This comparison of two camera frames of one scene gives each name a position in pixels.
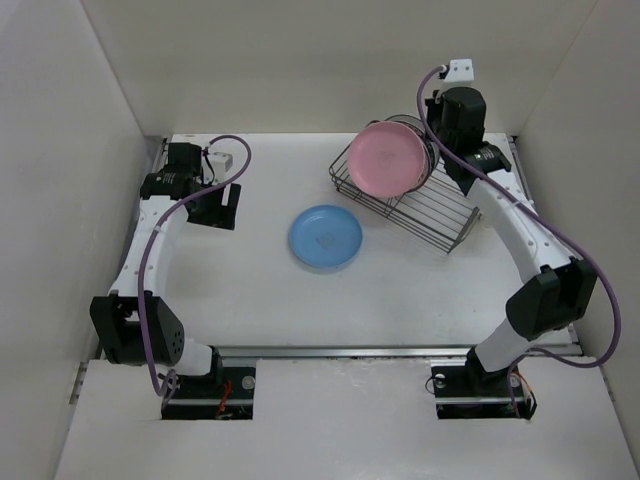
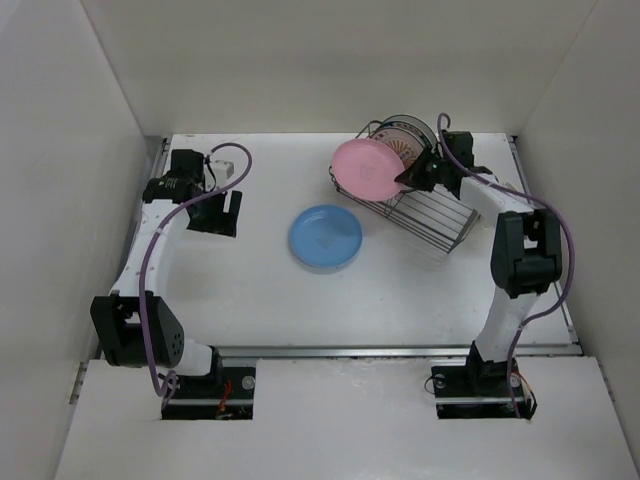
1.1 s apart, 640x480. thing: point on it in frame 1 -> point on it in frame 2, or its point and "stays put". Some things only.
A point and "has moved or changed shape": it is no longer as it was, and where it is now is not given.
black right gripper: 436,103 -> 414,177
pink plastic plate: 386,159 has moved or changed shape
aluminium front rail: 370,351 stays put
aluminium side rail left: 74,399 stays put
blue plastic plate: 326,236 stays put
